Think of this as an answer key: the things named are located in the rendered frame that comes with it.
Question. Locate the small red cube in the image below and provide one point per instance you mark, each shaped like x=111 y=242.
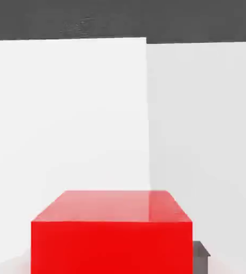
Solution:
x=111 y=246

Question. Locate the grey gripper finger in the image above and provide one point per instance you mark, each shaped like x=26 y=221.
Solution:
x=200 y=259

